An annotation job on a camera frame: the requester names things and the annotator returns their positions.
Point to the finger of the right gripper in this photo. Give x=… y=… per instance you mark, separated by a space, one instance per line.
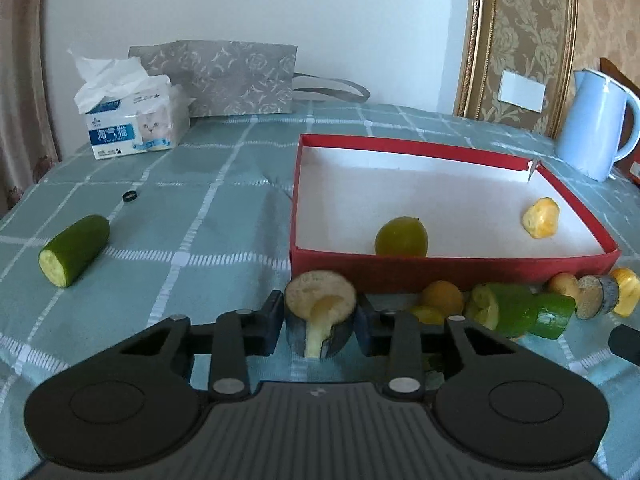
x=624 y=341

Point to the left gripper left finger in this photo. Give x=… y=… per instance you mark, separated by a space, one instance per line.
x=141 y=399

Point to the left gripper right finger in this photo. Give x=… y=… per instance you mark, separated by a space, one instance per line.
x=468 y=399

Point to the small eggplant slice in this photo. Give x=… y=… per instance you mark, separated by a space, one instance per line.
x=598 y=295

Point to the small cucumber chunk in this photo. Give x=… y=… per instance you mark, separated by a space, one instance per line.
x=554 y=311

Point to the brown longan fruit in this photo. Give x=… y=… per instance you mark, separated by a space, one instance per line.
x=565 y=284

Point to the large cucumber chunk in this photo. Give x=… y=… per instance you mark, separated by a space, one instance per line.
x=508 y=309

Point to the green tomato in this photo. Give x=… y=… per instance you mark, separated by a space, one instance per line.
x=428 y=316
x=402 y=237

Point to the small orange fruit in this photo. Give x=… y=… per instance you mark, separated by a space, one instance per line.
x=443 y=296

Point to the eggplant piece with white flesh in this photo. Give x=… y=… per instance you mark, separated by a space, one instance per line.
x=319 y=312

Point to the green checked tablecloth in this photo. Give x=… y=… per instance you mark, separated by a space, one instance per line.
x=201 y=230

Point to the lone cucumber piece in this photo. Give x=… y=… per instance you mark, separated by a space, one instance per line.
x=68 y=255

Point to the red box with label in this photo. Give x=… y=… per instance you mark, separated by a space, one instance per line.
x=633 y=172

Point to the red shallow cardboard box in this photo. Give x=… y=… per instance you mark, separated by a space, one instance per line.
x=470 y=201

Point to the light blue electric kettle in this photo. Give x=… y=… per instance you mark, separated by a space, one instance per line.
x=590 y=137

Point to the beige floral curtain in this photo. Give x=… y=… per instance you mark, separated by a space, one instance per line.
x=28 y=148

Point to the tissue pack with cat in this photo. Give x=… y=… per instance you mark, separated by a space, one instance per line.
x=127 y=111

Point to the grey patterned paper bag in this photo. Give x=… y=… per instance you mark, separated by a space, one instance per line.
x=233 y=78

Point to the white wall switch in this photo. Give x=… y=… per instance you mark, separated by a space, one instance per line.
x=522 y=92

